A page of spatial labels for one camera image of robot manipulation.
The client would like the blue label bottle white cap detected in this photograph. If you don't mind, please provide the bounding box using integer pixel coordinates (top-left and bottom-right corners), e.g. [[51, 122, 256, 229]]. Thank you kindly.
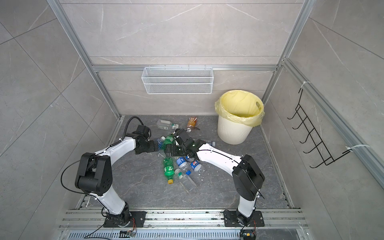
[[156, 136, 166, 150]]

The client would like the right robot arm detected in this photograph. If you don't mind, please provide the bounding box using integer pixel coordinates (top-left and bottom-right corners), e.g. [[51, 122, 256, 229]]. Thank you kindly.
[[163, 129, 265, 226]]

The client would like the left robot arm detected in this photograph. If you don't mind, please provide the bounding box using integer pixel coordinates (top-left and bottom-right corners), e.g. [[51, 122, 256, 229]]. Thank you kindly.
[[75, 125, 159, 216]]

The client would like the white plastic waste bin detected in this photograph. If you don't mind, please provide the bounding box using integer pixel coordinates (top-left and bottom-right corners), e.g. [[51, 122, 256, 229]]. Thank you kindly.
[[218, 116, 253, 145]]

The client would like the yellow bin liner bag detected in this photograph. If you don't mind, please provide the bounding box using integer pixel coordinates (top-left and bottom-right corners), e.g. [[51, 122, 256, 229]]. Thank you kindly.
[[215, 90, 265, 127]]

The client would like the green bottle upper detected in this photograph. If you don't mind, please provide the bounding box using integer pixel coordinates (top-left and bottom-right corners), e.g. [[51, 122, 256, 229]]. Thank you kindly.
[[164, 135, 175, 146]]

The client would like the green Sprite bottle yellow cap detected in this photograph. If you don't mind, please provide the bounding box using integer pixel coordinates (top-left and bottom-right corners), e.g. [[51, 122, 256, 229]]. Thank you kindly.
[[163, 158, 175, 184]]

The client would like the blue label bottle centre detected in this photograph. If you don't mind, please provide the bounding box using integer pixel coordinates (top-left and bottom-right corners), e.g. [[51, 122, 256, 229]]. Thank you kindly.
[[175, 157, 192, 178]]

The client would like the Pepsi blue label bottle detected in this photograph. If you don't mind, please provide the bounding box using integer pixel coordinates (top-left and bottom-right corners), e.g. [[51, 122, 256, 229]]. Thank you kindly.
[[190, 160, 205, 177]]

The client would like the amber tea bottle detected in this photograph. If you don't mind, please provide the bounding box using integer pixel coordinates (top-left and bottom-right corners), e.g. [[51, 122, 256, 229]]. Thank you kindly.
[[187, 117, 198, 133]]

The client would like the white wire mesh basket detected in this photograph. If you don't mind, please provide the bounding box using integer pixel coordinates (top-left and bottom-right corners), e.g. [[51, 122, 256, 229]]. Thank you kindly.
[[142, 67, 214, 95]]

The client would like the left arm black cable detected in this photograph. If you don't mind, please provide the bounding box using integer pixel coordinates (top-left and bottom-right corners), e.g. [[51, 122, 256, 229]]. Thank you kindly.
[[60, 116, 145, 240]]

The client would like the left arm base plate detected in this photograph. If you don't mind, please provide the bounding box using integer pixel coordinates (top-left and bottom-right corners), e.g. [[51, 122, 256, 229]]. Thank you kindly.
[[104, 211, 147, 228]]

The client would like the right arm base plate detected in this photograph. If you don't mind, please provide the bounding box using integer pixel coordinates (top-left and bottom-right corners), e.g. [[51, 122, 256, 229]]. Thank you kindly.
[[223, 210, 265, 228]]

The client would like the aluminium front rail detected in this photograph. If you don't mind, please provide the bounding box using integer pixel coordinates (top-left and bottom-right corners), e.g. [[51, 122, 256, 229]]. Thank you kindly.
[[54, 208, 312, 240]]

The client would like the black wire hook rack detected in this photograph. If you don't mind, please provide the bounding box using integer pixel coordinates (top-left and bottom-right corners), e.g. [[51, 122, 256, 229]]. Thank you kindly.
[[287, 89, 370, 169]]

